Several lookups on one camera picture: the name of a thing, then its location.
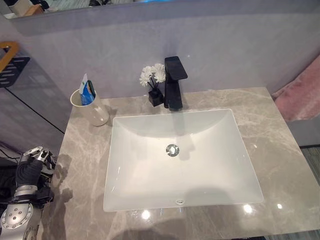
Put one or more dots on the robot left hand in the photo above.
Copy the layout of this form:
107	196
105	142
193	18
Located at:
27	170

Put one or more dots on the white ceramic cup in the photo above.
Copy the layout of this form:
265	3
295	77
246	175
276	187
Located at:
93	110

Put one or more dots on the chrome sink drain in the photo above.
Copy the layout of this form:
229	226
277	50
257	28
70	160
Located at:
172	150

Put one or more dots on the white rectangular sink basin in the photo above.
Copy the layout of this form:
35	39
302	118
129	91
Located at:
180	160

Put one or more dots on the pink fluffy towel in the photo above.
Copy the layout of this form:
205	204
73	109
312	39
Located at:
298	97

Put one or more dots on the blue white toothpaste tube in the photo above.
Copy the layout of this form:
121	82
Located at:
85	93

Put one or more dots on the dark green toothbrush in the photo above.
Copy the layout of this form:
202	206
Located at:
91	86

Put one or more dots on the white flower reed diffuser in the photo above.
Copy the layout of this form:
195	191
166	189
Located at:
153	80

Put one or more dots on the black faucet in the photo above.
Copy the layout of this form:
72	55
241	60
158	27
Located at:
173	85

